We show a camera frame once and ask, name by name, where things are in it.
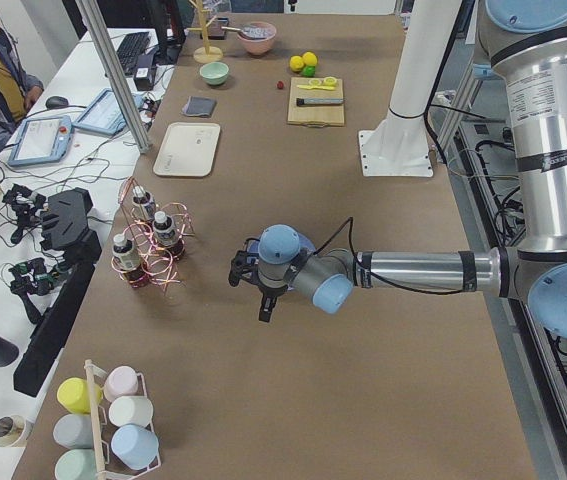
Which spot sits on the pale green cup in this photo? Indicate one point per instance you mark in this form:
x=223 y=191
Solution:
x=76 y=464

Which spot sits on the green lime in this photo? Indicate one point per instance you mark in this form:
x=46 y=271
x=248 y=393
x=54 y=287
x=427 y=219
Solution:
x=308 y=71

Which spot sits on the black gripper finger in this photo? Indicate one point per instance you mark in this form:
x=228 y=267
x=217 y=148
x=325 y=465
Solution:
x=268 y=303

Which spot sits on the yellow cup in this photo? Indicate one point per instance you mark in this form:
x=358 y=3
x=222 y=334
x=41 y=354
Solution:
x=72 y=394

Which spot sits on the white cup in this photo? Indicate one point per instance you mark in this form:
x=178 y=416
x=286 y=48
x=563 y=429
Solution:
x=136 y=410

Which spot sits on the cream rabbit tray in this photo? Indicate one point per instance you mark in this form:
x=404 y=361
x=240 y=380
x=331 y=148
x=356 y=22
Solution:
x=187 y=150

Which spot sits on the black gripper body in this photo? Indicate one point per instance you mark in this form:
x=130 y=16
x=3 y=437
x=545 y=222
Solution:
x=266 y=294

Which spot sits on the bamboo cutting board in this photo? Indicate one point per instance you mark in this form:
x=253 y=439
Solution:
x=319 y=116

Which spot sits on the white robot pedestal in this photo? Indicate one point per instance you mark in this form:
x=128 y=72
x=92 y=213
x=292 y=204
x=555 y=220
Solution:
x=398 y=147

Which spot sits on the blue plate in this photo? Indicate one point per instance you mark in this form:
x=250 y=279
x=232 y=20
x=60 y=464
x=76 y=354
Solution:
x=306 y=243

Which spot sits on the grey cup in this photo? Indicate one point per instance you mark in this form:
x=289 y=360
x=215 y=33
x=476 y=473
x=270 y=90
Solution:
x=74 y=431

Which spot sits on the mint green bowl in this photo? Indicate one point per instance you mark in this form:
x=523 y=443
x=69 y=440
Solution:
x=214 y=73

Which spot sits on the dark drink bottle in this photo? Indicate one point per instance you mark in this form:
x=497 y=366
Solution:
x=166 y=234
x=128 y=261
x=144 y=202

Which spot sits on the pink cup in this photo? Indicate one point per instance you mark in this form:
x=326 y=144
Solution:
x=121 y=381

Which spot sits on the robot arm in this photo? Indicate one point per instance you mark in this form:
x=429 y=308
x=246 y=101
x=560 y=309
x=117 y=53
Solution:
x=524 y=43

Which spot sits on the copper wire bottle rack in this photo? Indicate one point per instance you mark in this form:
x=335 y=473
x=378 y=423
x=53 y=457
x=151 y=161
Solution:
x=161 y=267

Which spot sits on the light blue cup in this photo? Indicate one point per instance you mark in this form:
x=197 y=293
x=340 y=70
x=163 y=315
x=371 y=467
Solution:
x=135 y=446

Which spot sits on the pink ice bowl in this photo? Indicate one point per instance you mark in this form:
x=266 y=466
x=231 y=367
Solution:
x=259 y=47

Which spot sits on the steel muddler black tip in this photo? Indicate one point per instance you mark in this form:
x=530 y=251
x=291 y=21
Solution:
x=302 y=102

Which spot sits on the black keyboard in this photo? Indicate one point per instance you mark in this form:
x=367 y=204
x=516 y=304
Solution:
x=132 y=46

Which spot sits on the paper tape roll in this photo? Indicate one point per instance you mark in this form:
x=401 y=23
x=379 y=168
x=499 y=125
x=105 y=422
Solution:
x=14 y=431

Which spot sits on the black computer mouse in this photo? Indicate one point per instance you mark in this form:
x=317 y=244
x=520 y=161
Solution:
x=56 y=102

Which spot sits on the metal ice scoop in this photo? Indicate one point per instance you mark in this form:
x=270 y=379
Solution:
x=249 y=32

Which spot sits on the teach pendant tablet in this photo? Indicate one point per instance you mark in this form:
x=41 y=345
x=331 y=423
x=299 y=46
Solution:
x=41 y=141
x=102 y=116

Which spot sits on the aluminium frame post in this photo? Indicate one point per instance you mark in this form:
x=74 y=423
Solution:
x=93 y=20

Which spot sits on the yellow plastic knife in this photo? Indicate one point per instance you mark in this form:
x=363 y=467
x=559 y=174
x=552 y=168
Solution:
x=316 y=87

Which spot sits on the wooden cup tree stand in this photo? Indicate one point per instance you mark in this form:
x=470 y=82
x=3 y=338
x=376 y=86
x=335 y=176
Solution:
x=207 y=53

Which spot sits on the yellow lemon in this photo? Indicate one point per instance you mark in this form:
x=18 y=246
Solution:
x=310 y=59
x=296 y=63

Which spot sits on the grey folded cloth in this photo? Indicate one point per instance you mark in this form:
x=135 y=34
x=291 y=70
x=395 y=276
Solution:
x=200 y=107

